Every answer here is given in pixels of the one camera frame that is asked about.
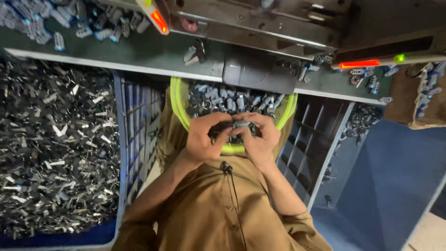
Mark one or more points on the person's right hand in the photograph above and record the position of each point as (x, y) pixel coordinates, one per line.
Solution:
(259, 143)

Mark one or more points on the person's left hand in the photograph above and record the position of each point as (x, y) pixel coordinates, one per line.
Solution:
(199, 139)

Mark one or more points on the blue plastic grid crate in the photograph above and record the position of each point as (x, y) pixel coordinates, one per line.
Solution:
(139, 125)

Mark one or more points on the pile of grey parts in basket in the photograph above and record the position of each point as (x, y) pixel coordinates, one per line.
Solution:
(226, 99)

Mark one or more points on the heap of grey connector parts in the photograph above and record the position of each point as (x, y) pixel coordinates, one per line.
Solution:
(38, 21)

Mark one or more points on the green plastic basket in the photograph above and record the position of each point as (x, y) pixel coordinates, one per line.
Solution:
(179, 104)

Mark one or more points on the short red-lit safety sensor bar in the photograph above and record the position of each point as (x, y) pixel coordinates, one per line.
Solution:
(157, 19)

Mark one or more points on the blue crate of metal clips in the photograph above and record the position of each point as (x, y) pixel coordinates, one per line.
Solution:
(55, 150)

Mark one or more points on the cardboard box with grey parts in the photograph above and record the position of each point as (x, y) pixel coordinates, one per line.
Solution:
(418, 101)

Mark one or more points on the dark blue crate with parts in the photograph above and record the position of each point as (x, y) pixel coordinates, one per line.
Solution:
(313, 146)

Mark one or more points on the small grey plastic connector part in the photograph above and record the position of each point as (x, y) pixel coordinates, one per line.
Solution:
(242, 124)

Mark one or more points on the metal press machine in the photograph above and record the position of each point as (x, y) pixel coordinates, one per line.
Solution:
(278, 24)

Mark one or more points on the brown shirt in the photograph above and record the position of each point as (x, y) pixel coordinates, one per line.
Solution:
(209, 216)

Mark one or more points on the loose black plastic part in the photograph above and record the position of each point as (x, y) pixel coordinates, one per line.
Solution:
(200, 50)

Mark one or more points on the scattered grey parts on bench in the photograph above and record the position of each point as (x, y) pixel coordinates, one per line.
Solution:
(372, 83)

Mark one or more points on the long red-lit safety sensor bar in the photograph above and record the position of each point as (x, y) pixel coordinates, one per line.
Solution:
(362, 63)

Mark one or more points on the loose grey plastic part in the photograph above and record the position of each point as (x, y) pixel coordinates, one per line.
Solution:
(189, 54)

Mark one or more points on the red round knob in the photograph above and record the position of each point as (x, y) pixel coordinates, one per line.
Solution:
(190, 25)

